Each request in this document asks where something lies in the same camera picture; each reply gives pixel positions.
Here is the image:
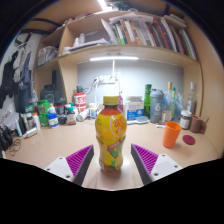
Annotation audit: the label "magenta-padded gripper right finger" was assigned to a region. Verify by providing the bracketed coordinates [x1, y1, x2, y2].
[130, 143, 184, 186]

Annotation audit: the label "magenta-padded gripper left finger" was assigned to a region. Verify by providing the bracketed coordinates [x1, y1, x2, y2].
[44, 144, 95, 187]

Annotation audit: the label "yellow drink bottle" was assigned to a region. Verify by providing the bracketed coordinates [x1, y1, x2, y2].
[94, 95, 128, 177]

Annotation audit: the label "orange plastic cup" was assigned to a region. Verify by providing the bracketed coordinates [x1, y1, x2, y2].
[162, 121, 183, 149]

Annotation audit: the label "flat round red coaster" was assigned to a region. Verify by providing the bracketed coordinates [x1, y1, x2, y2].
[182, 134, 196, 146]

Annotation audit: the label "silver cylinder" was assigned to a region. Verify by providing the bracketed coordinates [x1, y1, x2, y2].
[22, 127, 39, 139]

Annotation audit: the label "white bottle with blue label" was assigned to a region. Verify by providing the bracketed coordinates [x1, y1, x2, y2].
[46, 105, 60, 129]

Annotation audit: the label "brown jar with white lid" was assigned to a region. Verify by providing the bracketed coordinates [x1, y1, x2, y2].
[179, 110, 193, 130]

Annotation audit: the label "light blue hairbrush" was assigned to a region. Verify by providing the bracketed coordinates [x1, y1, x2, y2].
[126, 115, 149, 125]

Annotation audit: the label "dark bottle with red label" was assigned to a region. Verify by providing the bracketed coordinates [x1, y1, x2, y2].
[66, 106, 77, 126]

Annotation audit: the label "brown mug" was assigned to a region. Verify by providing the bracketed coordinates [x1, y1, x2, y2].
[189, 115, 208, 134]

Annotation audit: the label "small white bottle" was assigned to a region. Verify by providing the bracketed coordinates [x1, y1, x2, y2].
[32, 112, 42, 131]

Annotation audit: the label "white cylinder bottle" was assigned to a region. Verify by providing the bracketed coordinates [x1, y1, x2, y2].
[76, 108, 90, 122]

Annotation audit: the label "clear bottle with gold cap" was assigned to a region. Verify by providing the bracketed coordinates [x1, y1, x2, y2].
[165, 81, 176, 123]

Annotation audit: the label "green container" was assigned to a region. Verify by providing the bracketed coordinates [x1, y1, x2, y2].
[37, 99, 50, 127]

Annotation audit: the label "white and blue carton box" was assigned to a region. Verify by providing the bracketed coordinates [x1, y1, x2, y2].
[123, 95, 145, 122]

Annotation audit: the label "white bottle with yellow label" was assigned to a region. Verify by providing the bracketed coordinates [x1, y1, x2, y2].
[88, 102, 98, 120]

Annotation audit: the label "green bottle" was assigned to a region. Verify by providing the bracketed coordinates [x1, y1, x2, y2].
[143, 83, 153, 118]

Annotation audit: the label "clear glass bottle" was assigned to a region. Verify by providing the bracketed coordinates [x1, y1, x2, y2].
[185, 81, 198, 116]

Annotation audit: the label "red and white canister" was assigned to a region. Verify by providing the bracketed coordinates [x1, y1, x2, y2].
[73, 92, 87, 114]

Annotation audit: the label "black device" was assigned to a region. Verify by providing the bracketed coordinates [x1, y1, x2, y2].
[40, 83, 66, 104]

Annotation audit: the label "hanging dark clothes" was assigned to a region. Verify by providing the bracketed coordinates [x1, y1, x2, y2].
[0, 46, 34, 111]

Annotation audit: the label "wooden shelf unit with books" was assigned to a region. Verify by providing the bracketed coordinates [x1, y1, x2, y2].
[33, 0, 205, 118]

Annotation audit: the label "white light bar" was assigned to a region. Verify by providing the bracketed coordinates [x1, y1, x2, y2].
[89, 55, 140, 62]

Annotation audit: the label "ceiling light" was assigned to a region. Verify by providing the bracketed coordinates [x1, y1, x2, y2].
[98, 0, 113, 12]

